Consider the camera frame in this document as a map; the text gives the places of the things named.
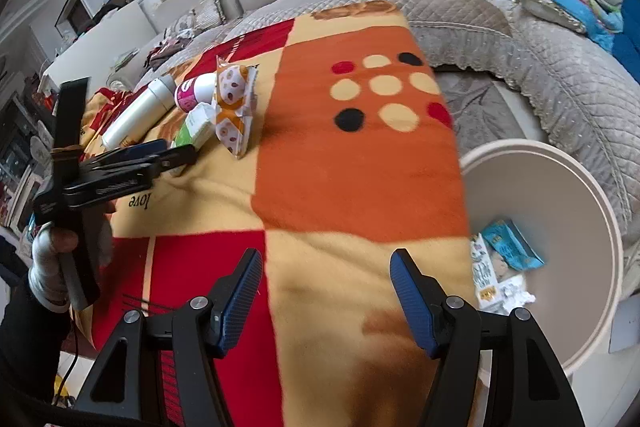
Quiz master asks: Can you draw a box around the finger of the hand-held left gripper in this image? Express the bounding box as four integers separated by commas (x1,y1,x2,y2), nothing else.
147,144,198,182
82,138,168,170

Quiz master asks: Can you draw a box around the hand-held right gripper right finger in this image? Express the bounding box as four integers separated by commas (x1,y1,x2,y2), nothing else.
390,248,586,427

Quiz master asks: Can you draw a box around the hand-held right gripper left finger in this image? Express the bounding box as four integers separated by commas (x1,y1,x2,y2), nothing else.
75,248,264,427

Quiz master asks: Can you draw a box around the green and white tissue pack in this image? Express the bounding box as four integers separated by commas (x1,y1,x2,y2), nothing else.
167,102,218,178

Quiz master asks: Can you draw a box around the white printed packet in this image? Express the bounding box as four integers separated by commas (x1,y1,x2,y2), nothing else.
470,233,506,312

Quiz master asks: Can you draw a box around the teal box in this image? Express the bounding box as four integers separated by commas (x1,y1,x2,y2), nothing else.
482,219,545,272

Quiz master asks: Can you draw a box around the beige round bin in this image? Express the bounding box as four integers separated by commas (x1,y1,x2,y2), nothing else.
457,139,625,370

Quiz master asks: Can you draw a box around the person's left forearm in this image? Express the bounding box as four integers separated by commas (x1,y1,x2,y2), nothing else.
0,274,83,408

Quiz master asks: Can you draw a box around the person's left hand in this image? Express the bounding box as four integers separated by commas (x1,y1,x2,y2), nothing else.
27,202,119,313

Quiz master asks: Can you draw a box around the white thermos bottle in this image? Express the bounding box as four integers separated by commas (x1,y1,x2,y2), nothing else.
100,75,177,150

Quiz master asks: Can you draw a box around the dark display cabinet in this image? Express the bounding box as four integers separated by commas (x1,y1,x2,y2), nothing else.
0,97,51,228

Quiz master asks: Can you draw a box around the white bottle with pink label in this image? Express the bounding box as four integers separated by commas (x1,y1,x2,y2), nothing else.
174,73,218,112

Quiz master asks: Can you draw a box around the orange patterned snack bag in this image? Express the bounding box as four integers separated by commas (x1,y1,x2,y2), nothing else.
212,56,260,160

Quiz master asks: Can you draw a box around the pile of clothes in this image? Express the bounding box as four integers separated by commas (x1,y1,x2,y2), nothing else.
145,29,196,70

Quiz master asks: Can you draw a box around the white table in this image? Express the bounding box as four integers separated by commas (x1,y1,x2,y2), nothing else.
42,2,156,92

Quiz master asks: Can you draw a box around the striped beige cushion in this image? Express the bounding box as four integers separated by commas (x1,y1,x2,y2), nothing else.
192,0,224,32

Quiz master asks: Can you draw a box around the printed blanket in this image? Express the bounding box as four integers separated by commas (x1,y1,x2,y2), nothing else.
75,2,488,427

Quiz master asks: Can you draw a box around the white paper sheet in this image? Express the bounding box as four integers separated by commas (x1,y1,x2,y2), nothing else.
607,302,640,355

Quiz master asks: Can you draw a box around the beige fringed cushion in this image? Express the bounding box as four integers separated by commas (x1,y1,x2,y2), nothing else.
517,0,588,32

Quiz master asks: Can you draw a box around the blue patterned cloth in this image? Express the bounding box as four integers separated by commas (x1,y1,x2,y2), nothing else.
497,0,640,82

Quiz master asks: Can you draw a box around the black cable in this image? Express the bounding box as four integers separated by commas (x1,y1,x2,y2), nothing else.
52,322,81,403

